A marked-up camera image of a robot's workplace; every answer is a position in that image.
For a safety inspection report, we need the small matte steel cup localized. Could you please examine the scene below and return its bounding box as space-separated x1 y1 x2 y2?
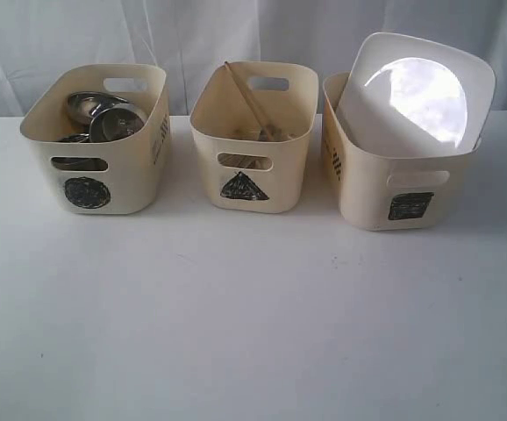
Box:
89 103 148 143

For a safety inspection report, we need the white square ceramic plate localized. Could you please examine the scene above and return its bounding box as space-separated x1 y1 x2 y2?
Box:
335 32 496 158

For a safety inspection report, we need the large shiny steel bowl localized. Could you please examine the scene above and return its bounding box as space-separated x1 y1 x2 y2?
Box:
65 91 128 128

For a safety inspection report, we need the long light wooden chopstick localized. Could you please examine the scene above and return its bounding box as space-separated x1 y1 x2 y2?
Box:
218 153 273 170

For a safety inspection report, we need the cream bin triangle mark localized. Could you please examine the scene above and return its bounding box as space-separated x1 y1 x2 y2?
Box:
189 61 320 216

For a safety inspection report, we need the cream bin square mark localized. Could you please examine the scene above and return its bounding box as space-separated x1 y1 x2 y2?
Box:
320 72 482 231

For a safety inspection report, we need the cream bin circle mark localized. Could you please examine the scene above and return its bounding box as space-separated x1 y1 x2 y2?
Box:
20 64 171 215

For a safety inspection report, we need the white curtain backdrop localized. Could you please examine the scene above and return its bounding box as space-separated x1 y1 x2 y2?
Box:
0 1 507 117

